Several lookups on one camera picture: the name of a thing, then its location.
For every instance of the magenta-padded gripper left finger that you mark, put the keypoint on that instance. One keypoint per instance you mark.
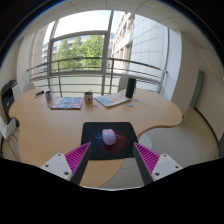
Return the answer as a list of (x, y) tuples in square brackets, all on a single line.
[(59, 165)]

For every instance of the lilac and pink computer mouse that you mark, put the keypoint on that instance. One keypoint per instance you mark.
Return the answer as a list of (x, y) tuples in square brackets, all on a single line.
[(109, 136)]

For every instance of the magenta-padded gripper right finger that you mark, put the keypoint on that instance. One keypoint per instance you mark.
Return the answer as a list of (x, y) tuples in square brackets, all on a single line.
[(165, 165)]

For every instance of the colourful closed magazine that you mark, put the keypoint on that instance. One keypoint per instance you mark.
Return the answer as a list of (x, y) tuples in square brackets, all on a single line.
[(66, 103)]

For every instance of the black and white printer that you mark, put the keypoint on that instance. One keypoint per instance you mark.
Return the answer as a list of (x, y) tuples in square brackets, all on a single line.
[(8, 96)]

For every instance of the small dark blue stapler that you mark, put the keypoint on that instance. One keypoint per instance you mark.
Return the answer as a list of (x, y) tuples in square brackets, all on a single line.
[(39, 93)]

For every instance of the white chair with wooden legs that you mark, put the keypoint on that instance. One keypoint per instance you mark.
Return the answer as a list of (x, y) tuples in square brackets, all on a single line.
[(6, 130)]

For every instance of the grey cup with red mark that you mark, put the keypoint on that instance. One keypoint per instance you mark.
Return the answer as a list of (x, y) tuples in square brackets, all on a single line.
[(88, 98)]

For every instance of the black cylinder bottle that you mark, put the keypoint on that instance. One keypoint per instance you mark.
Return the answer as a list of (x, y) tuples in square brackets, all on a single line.
[(130, 87)]

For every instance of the pale blue open booklet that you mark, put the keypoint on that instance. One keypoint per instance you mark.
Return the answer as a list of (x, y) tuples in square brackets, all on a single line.
[(111, 100)]

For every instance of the black mouse pad, red-blue print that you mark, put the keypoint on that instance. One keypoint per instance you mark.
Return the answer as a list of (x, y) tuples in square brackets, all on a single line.
[(93, 140)]

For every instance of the grey metal balcony railing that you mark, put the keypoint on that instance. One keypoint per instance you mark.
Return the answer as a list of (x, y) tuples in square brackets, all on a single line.
[(86, 59)]

